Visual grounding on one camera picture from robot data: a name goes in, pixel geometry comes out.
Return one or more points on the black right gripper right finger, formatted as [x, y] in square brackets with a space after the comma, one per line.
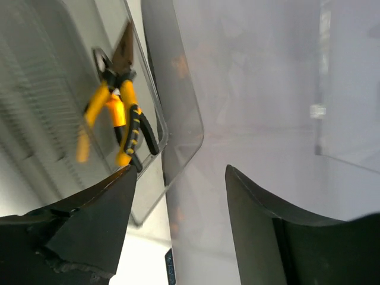
[277, 242]

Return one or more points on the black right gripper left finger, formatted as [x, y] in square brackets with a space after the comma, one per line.
[77, 240]

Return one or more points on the orange black pliers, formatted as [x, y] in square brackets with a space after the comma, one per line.
[129, 122]

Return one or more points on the yellow needle-nose pliers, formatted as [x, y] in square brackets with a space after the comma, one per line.
[106, 68]

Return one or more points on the clear plastic drawer organizer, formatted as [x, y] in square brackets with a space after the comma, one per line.
[287, 91]

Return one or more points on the blue label right corner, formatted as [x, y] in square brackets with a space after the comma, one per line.
[170, 267]

